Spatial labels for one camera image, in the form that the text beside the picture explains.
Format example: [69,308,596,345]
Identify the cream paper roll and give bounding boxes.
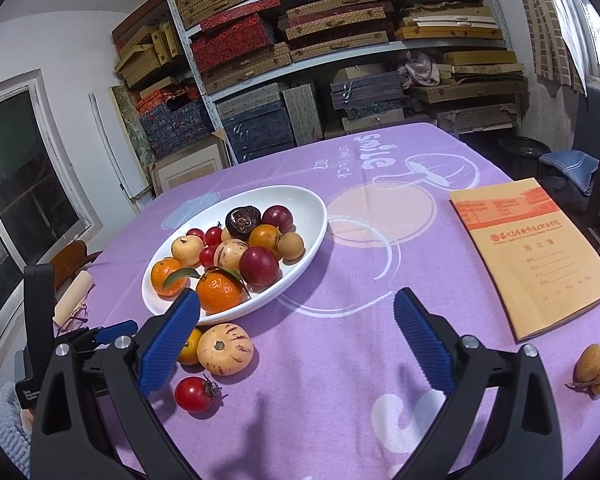
[53,271,93,325]

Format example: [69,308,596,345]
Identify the large orange mandarin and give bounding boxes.
[150,257,188,298]

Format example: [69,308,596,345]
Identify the pale peach pepino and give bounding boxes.
[171,235,204,268]

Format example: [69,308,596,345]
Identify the dark red plum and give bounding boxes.
[239,246,280,288]
[262,205,294,234]

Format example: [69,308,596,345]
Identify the blue folded cloth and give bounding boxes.
[539,150,600,196]

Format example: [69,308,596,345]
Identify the longan pair on twig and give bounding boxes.
[566,344,600,398]

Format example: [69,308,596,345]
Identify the metal storage shelf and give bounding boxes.
[166,0,526,162]

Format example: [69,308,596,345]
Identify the red cherry tomato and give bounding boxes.
[186,228,206,240]
[204,226,223,248]
[199,246,215,269]
[173,376,224,415]

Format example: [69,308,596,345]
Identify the wooden chair left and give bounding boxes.
[50,240,100,292]

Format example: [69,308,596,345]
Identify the leafy orange mandarin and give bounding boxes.
[164,268,250,314]

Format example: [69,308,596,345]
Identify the checkered curtain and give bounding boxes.
[521,0,588,96]

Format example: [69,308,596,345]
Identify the brown paper notebook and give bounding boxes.
[450,178,600,341]

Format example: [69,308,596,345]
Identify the framed picture board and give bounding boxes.
[150,130,230,196]

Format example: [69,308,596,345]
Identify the purple tablecloth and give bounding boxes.
[51,121,600,480]

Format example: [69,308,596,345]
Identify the purple wire eyeglasses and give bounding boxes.
[55,299,88,336]

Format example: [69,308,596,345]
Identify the white oval plate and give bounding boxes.
[140,185,327,326]

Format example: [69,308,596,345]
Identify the smooth orange tomato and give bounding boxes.
[178,328,202,366]
[248,223,282,258]

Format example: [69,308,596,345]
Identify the striped pepino melon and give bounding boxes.
[197,323,253,376]

